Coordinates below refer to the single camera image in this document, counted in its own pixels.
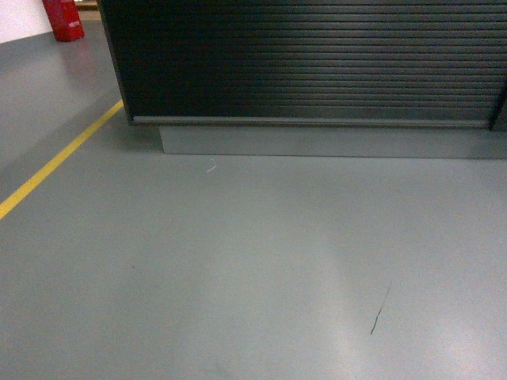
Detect black slatted checkout counter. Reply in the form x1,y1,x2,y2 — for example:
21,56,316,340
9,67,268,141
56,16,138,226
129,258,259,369
98,1,506,159

